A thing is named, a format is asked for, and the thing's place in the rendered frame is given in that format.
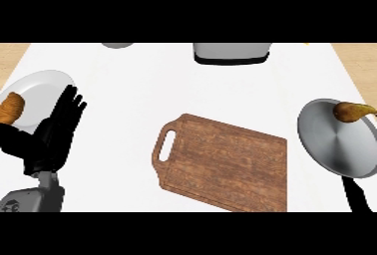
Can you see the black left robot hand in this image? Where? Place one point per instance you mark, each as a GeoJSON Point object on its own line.
{"type": "Point", "coordinates": [54, 132]}

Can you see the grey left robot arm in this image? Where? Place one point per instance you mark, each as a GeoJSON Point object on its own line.
{"type": "Point", "coordinates": [38, 196]}

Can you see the brown wooden cutting board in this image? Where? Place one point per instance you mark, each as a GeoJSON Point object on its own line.
{"type": "Point", "coordinates": [225, 164]}

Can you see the brown-green pear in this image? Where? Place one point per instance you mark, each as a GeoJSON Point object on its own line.
{"type": "Point", "coordinates": [351, 112]}

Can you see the brown croissant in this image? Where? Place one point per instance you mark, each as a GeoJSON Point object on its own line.
{"type": "Point", "coordinates": [11, 108]}

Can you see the white round plate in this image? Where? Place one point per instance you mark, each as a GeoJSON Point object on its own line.
{"type": "Point", "coordinates": [38, 89]}

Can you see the grey round object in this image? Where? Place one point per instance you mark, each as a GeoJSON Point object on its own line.
{"type": "Point", "coordinates": [117, 45]}

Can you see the white appliance with black base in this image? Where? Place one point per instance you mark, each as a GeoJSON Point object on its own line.
{"type": "Point", "coordinates": [231, 53]}

